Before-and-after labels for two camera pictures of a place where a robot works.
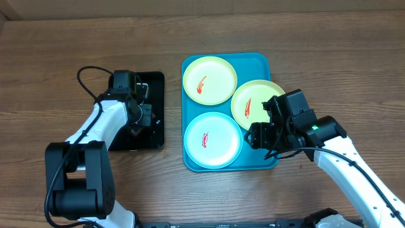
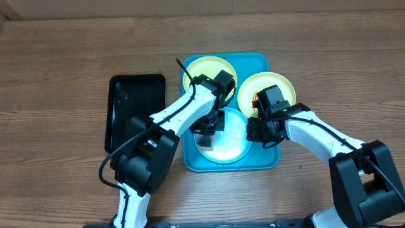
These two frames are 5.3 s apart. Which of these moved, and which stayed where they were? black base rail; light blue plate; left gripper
Moved: light blue plate; left gripper
Stayed: black base rail
